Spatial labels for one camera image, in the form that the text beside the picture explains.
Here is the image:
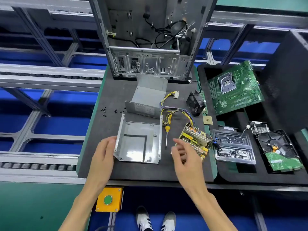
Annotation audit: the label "person's left hand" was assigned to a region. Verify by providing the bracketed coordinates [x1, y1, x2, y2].
[86, 136, 117, 191]

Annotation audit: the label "person's right hand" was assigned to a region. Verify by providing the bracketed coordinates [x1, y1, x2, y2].
[171, 138, 208, 192]

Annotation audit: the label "power supply metal base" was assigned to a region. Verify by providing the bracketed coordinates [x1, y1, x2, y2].
[114, 112, 163, 165]

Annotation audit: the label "yellow handled screwdriver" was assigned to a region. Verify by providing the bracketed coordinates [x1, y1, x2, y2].
[164, 113, 172, 149]

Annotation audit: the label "small black screws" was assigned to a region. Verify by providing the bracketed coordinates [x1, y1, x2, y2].
[99, 107, 127, 116]

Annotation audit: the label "person's right forearm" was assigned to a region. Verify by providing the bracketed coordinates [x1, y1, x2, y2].
[185, 183, 239, 231]

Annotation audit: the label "person's left forearm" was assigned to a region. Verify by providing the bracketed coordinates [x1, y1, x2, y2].
[59, 183, 109, 231]

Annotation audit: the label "person's right shoe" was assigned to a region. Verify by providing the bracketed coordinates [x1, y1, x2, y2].
[160, 211, 177, 231]

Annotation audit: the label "person's shoe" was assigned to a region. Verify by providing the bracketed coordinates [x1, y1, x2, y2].
[160, 211, 177, 231]
[135, 206, 155, 231]

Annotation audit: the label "person's left shoe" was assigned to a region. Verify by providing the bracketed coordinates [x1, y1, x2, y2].
[135, 206, 155, 231]

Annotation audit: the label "grey power supply cover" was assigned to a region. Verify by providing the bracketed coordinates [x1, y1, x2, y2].
[125, 74, 169, 118]

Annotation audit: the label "black foam work mat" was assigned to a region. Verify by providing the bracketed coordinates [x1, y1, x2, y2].
[77, 65, 219, 183]

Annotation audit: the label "yellow button box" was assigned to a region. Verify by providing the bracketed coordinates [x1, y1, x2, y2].
[95, 186, 124, 213]

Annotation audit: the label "clear plastic screw tray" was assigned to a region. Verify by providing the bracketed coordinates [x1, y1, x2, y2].
[212, 130, 257, 166]

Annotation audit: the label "black cooling fan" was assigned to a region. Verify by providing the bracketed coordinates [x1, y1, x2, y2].
[186, 91, 207, 116]

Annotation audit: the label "silver heatsink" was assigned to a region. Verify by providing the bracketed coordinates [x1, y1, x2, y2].
[248, 121, 270, 138]

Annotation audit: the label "green motherboard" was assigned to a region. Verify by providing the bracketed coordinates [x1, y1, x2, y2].
[207, 60, 265, 116]

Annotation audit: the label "black hard disk drive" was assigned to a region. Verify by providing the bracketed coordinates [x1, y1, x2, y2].
[255, 130, 305, 172]

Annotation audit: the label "silver computer tower chassis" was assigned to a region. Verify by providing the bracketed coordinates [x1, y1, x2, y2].
[89, 0, 219, 82]

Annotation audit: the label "black foam parts tray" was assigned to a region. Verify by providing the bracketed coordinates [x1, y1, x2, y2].
[197, 30, 308, 186]

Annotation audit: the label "aluminium conveyor frame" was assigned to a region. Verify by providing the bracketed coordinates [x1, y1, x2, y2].
[0, 0, 308, 183]

